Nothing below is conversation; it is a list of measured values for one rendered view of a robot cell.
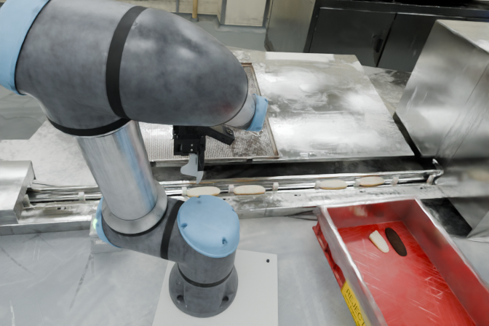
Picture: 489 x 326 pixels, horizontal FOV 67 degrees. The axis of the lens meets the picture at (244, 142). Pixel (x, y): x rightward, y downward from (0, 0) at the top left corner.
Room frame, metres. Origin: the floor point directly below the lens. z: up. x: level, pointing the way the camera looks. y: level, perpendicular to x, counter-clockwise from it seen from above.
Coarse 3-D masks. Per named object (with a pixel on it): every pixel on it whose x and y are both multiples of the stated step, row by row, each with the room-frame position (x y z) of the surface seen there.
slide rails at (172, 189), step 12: (300, 180) 0.89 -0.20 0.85; (312, 180) 0.90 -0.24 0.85; (348, 180) 0.93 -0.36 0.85; (384, 180) 0.96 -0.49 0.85; (48, 192) 0.68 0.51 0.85; (60, 192) 0.69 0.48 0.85; (72, 192) 0.70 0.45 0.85; (84, 192) 0.70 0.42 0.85; (96, 192) 0.71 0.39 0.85; (168, 192) 0.75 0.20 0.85; (264, 192) 0.82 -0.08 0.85; (276, 192) 0.82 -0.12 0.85; (288, 192) 0.83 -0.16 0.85; (24, 204) 0.63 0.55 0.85; (36, 204) 0.63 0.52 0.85; (48, 204) 0.64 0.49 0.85; (60, 204) 0.65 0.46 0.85
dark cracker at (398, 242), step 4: (388, 228) 0.77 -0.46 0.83; (388, 232) 0.75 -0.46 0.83; (392, 232) 0.75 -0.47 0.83; (388, 236) 0.74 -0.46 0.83; (392, 236) 0.74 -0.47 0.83; (396, 236) 0.74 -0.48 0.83; (392, 240) 0.72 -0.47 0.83; (396, 240) 0.72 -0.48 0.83; (400, 240) 0.73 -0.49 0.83; (392, 244) 0.71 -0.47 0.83; (396, 244) 0.71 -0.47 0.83; (400, 244) 0.71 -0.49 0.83; (396, 248) 0.70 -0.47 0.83; (400, 248) 0.70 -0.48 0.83; (404, 248) 0.70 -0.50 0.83; (400, 252) 0.69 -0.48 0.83; (404, 252) 0.69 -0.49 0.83
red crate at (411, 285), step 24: (360, 240) 0.71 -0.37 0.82; (408, 240) 0.74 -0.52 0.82; (336, 264) 0.59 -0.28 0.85; (360, 264) 0.63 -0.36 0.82; (384, 264) 0.64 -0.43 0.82; (408, 264) 0.65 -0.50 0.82; (432, 264) 0.67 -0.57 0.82; (384, 288) 0.57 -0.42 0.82; (408, 288) 0.58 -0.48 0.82; (432, 288) 0.59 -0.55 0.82; (384, 312) 0.50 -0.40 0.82; (408, 312) 0.51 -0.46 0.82; (432, 312) 0.52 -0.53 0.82; (456, 312) 0.53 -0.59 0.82
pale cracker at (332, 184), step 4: (324, 180) 0.90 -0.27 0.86; (328, 180) 0.91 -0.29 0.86; (332, 180) 0.91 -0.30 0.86; (336, 180) 0.91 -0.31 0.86; (340, 180) 0.92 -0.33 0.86; (324, 184) 0.89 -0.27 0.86; (328, 184) 0.89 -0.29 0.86; (332, 184) 0.89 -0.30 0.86; (336, 184) 0.89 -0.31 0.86; (340, 184) 0.90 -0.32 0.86; (344, 184) 0.90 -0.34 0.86; (324, 188) 0.87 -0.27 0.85; (328, 188) 0.87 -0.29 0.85; (332, 188) 0.88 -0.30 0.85; (336, 188) 0.88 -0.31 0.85
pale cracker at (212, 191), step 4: (192, 188) 0.78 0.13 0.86; (196, 188) 0.78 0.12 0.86; (200, 188) 0.78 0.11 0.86; (204, 188) 0.78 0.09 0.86; (208, 188) 0.78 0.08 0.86; (212, 188) 0.79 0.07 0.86; (216, 188) 0.79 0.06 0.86; (188, 192) 0.76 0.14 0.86; (192, 192) 0.76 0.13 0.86; (196, 192) 0.76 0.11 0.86; (200, 192) 0.76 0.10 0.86; (204, 192) 0.77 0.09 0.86; (208, 192) 0.77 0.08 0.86; (212, 192) 0.77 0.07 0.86; (216, 192) 0.78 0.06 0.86; (192, 196) 0.75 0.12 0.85; (196, 196) 0.75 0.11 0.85
